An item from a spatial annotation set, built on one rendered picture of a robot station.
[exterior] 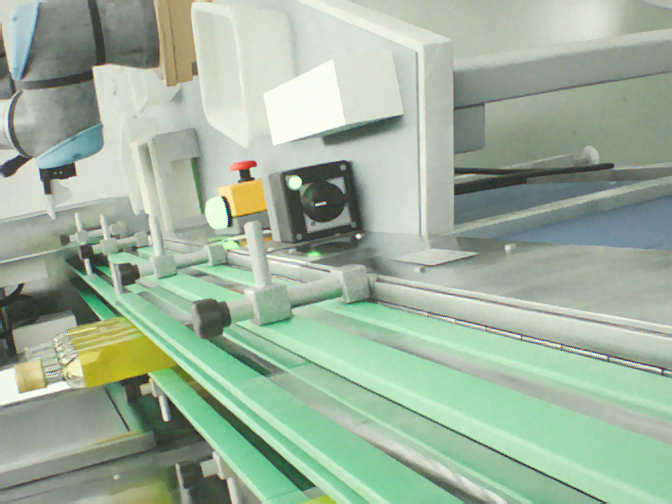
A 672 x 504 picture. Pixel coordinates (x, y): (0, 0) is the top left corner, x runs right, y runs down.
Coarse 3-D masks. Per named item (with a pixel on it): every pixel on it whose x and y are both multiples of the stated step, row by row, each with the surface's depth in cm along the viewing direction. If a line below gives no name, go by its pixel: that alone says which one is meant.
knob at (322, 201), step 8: (312, 184) 99; (320, 184) 98; (328, 184) 98; (304, 192) 99; (312, 192) 98; (320, 192) 98; (328, 192) 98; (336, 192) 98; (304, 200) 99; (312, 200) 97; (320, 200) 97; (328, 200) 97; (336, 200) 97; (344, 200) 98; (304, 208) 99; (312, 208) 97; (320, 208) 97; (328, 208) 98; (336, 208) 99; (312, 216) 99; (320, 216) 98; (328, 216) 98; (336, 216) 99
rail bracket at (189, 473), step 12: (216, 456) 96; (180, 468) 94; (192, 468) 95; (204, 468) 95; (216, 468) 96; (228, 468) 96; (180, 480) 95; (192, 480) 94; (228, 480) 97; (240, 492) 97
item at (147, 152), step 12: (144, 144) 180; (144, 156) 186; (156, 156) 172; (144, 168) 186; (156, 168) 171; (144, 180) 186; (156, 180) 171; (156, 192) 187; (156, 204) 187; (168, 216) 173; (168, 228) 172
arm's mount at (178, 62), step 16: (160, 0) 139; (176, 0) 140; (192, 0) 141; (208, 0) 142; (160, 16) 140; (176, 16) 141; (160, 32) 141; (176, 32) 142; (192, 32) 143; (160, 48) 143; (176, 48) 143; (192, 48) 144; (160, 64) 146; (176, 64) 144; (192, 64) 146; (176, 80) 145; (192, 80) 146
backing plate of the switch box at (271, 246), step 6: (336, 234) 100; (342, 234) 100; (348, 234) 100; (312, 240) 99; (318, 240) 99; (246, 246) 106; (270, 246) 102; (276, 246) 100; (282, 246) 99; (288, 246) 98; (294, 246) 98
